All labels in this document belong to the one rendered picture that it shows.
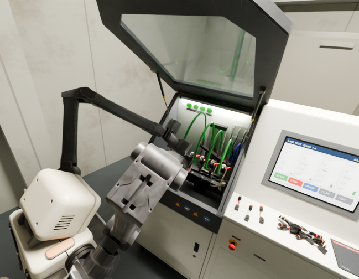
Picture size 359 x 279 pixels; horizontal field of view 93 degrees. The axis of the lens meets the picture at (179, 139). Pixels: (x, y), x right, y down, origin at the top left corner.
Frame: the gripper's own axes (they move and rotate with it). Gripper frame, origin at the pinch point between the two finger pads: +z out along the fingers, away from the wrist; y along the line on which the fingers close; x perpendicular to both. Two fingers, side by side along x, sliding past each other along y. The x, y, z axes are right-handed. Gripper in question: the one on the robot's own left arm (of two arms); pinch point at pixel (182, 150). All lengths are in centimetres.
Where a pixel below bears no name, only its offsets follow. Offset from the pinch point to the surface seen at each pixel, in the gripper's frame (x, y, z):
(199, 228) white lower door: 38, -18, 34
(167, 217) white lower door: 44, 8, 34
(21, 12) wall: -47, 154, -85
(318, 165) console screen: -22, -67, 23
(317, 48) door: -238, -40, 128
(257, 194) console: 3, -43, 35
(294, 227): 12, -65, 32
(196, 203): 24.7, -14.5, 19.1
